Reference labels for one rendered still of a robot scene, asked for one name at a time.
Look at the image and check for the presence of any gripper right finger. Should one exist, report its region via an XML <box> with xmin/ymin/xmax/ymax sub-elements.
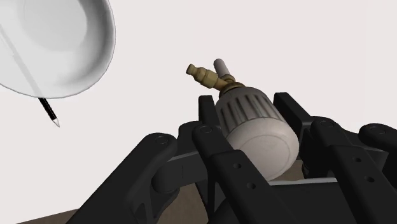
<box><xmin>272</xmin><ymin>92</ymin><xmax>397</xmax><ymax>224</ymax></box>

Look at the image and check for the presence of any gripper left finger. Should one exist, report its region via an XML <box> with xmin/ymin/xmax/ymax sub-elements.
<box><xmin>66</xmin><ymin>94</ymin><xmax>298</xmax><ymax>224</ymax></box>

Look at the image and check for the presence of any white canister with brass fitting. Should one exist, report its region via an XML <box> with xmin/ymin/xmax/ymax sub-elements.
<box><xmin>185</xmin><ymin>58</ymin><xmax>300</xmax><ymax>181</ymax></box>

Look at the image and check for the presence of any black pen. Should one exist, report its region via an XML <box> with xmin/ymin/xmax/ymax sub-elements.
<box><xmin>38</xmin><ymin>97</ymin><xmax>60</xmax><ymax>128</ymax></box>

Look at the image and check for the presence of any white bowl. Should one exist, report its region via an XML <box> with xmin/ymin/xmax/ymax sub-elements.
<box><xmin>0</xmin><ymin>0</ymin><xmax>117</xmax><ymax>100</ymax></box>

